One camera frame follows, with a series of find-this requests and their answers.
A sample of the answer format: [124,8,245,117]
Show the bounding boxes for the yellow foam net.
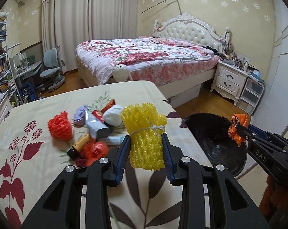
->
[121,103,167,171]

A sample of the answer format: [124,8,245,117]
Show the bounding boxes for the white nightstand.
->
[210,61,249,106]

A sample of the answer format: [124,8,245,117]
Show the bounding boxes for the floral cream tablecloth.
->
[0,81,210,228]

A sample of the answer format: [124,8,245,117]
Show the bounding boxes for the orange wrapper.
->
[228,114,249,147]

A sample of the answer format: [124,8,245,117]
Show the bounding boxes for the white bookshelf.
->
[0,11,22,115]

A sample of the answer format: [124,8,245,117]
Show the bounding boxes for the plastic drawer unit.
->
[237,76,265,115]

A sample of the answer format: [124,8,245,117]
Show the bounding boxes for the white bed with headboard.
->
[75,13,224,99]

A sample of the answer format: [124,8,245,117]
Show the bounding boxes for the orange paper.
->
[101,99,116,113]

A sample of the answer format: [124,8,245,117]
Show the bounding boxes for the study desk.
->
[8,53,42,104]

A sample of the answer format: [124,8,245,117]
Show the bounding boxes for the grey-blue desk chair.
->
[39,46,65,92]

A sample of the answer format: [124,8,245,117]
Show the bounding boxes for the white plastic mailer bag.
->
[85,109,112,139]

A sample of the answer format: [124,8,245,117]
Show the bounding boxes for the white paper ball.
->
[102,104,123,127]

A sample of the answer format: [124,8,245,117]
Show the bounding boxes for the beige curtains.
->
[42,0,138,72]

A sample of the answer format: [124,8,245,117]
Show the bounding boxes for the red plastic bag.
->
[76,141,109,168]

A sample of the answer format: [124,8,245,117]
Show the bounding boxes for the black trash bin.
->
[183,113,247,177]

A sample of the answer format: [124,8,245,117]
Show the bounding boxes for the white box under bed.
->
[169,84,201,108]

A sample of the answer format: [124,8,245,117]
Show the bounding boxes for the yellow-brown tube black cap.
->
[67,132,91,159]

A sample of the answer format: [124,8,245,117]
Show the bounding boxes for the teal toothpaste tube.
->
[98,136,125,146]

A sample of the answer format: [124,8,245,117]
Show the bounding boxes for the pink floral quilt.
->
[76,36,220,86]

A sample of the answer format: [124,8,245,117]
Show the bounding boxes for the orange-red foam net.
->
[47,111,73,142]

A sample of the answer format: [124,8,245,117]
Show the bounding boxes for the lavender cloth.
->
[73,105,87,126]

